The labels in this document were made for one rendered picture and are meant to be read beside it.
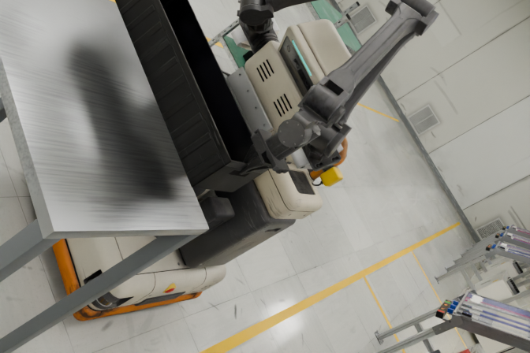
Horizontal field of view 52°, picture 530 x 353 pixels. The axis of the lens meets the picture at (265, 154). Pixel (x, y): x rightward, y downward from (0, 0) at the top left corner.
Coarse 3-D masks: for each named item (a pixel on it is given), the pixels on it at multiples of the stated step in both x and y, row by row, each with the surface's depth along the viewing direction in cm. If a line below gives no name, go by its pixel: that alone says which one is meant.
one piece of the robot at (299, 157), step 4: (340, 144) 155; (340, 148) 155; (296, 152) 153; (300, 152) 153; (292, 156) 154; (296, 156) 153; (300, 156) 153; (304, 156) 153; (296, 160) 153; (300, 160) 153; (304, 160) 153; (296, 164) 153; (300, 164) 152; (304, 164) 152; (308, 164) 153; (300, 168) 154; (304, 168) 155; (308, 168) 157
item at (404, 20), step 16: (400, 0) 129; (400, 16) 126; (416, 16) 127; (432, 16) 129; (384, 32) 123; (400, 32) 124; (416, 32) 130; (368, 48) 120; (384, 48) 121; (352, 64) 117; (368, 64) 118; (320, 80) 114; (336, 80) 114; (352, 80) 115; (320, 96) 112; (336, 96) 113; (320, 112) 113
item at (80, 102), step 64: (0, 0) 111; (64, 0) 131; (0, 64) 102; (64, 64) 117; (128, 64) 139; (64, 128) 106; (128, 128) 123; (64, 192) 96; (128, 192) 111; (192, 192) 131; (0, 256) 96
